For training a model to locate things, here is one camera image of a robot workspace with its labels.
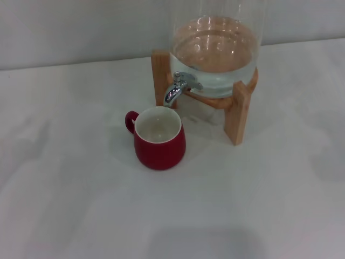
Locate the red cup with white inside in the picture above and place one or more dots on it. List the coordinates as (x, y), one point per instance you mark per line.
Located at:
(161, 151)

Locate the chrome faucet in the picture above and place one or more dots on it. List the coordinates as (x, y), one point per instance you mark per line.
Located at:
(175, 90)

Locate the wooden dispenser stand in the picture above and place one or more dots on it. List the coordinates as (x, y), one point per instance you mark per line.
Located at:
(238, 118)

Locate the glass water dispenser jar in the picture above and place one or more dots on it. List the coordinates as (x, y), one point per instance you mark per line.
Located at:
(215, 70)

